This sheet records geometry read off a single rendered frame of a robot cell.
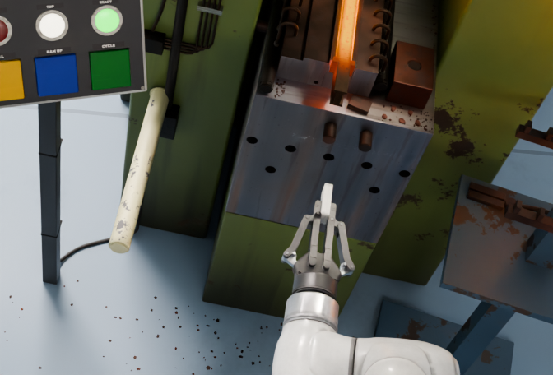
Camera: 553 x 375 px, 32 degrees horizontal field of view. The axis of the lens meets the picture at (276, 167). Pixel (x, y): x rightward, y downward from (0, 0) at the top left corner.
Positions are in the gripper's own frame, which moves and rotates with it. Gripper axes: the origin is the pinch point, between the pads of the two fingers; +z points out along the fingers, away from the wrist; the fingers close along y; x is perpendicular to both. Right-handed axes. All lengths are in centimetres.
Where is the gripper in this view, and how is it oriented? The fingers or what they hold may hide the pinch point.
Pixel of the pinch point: (325, 203)
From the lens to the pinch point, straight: 173.6
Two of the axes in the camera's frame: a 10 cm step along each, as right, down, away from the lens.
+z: 1.3, -7.9, 6.0
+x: 1.8, -5.8, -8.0
